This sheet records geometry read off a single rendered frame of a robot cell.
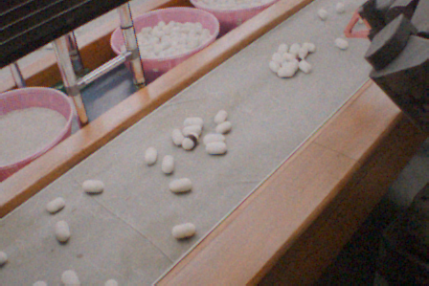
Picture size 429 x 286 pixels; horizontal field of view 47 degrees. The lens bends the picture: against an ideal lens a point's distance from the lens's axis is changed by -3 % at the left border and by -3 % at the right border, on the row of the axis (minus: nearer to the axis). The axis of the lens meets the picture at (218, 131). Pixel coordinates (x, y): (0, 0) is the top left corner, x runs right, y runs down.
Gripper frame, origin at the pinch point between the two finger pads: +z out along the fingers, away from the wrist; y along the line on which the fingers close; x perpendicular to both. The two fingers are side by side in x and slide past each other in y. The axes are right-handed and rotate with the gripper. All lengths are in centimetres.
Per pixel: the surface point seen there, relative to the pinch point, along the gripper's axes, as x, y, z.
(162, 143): -2.5, 34.6, 21.6
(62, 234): -1, 60, 17
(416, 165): 63, -67, 57
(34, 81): -29, 36, 53
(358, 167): 17.2, 22.6, -5.1
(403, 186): 64, -54, 56
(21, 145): -17, 51, 41
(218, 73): -7.0, 10.6, 26.7
